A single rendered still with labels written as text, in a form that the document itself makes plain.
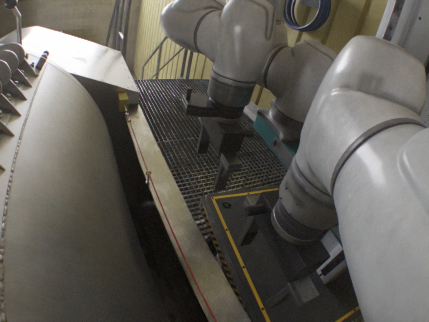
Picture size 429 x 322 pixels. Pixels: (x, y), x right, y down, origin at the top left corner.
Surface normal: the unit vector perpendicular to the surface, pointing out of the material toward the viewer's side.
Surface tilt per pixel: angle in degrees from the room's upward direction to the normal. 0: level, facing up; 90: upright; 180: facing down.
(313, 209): 90
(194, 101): 0
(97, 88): 90
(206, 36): 93
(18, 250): 37
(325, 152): 98
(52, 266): 43
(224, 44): 91
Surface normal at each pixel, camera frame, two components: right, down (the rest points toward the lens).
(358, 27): 0.13, 0.64
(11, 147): 0.66, -0.71
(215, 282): 0.22, -0.75
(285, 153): -0.92, 0.06
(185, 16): -0.51, -0.01
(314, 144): -1.00, 0.00
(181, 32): -0.70, 0.49
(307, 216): -0.52, 0.44
